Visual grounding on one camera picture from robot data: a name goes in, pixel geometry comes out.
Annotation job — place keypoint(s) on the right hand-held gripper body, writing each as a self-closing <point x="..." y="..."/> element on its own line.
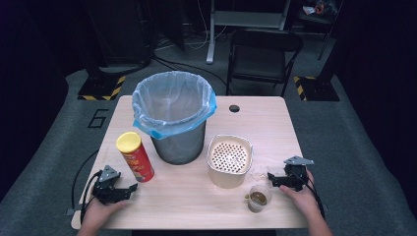
<point x="295" y="178"/>

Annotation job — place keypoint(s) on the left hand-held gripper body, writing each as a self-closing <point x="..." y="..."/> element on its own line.
<point x="106" y="190"/>

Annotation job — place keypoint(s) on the brown tea bag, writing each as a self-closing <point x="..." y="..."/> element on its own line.
<point x="258" y="197"/>

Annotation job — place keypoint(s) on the clear plastic cup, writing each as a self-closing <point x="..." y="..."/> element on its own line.
<point x="264" y="205"/>

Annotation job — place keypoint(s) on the red chip can yellow lid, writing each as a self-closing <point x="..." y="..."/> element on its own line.
<point x="137" y="160"/>

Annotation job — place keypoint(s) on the beige perforated strainer container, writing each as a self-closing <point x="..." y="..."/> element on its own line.
<point x="229" y="164"/>

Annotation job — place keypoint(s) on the grey trash bin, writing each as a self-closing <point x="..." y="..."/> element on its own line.
<point x="178" y="147"/>

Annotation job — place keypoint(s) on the person's left hand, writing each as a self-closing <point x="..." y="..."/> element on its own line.
<point x="98" y="213"/>

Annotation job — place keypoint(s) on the person's right hand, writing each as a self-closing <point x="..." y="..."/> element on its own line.
<point x="305" y="201"/>

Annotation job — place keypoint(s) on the grey tape strip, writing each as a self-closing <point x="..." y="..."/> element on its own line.
<point x="72" y="211"/>

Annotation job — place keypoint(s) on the black hazard-striped stand base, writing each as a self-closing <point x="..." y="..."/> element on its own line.
<point x="316" y="89"/>
<point x="101" y="88"/>

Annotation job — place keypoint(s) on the blue plastic bin liner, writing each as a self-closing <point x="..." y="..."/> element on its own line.
<point x="173" y="98"/>

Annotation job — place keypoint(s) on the black folding chair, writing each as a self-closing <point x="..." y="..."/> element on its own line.
<point x="262" y="62"/>

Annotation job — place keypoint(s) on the black cabinet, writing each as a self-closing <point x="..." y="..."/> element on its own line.
<point x="121" y="32"/>

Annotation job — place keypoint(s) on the dark stand with clutter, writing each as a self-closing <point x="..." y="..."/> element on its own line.
<point x="319" y="16"/>

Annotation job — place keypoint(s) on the white metal desk frame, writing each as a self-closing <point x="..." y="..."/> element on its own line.
<point x="242" y="19"/>

